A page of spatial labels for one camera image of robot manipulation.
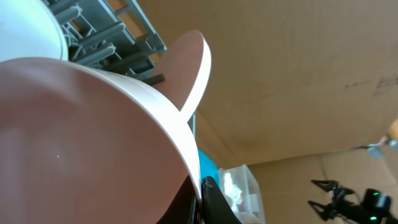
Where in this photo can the clear plastic waste bin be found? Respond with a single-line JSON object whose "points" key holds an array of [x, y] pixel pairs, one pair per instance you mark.
{"points": [[251, 210]]}

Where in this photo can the grey-white small bowl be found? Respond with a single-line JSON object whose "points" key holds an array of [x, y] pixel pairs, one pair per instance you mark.
{"points": [[29, 29]]}

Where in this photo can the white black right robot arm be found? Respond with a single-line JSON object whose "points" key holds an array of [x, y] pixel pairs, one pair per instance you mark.
{"points": [[373, 209]]}

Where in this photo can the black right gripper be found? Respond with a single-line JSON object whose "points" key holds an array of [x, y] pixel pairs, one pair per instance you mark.
{"points": [[338, 207]]}

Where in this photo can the white round plate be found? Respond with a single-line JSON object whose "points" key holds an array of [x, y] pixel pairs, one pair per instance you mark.
{"points": [[186, 67]]}

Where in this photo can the grey plastic dishwasher rack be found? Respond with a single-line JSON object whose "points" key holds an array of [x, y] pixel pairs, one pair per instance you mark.
{"points": [[113, 48]]}

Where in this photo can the pink bowl with food scraps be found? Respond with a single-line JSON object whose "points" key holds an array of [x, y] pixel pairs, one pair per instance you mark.
{"points": [[68, 155]]}

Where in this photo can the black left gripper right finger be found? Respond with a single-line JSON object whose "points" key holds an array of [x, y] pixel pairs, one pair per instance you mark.
{"points": [[215, 209]]}

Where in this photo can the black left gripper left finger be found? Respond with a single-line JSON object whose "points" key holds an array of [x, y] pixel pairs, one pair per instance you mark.
{"points": [[183, 208]]}

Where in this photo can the teal plastic serving tray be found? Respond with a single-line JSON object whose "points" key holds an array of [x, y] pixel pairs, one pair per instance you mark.
{"points": [[207, 167]]}

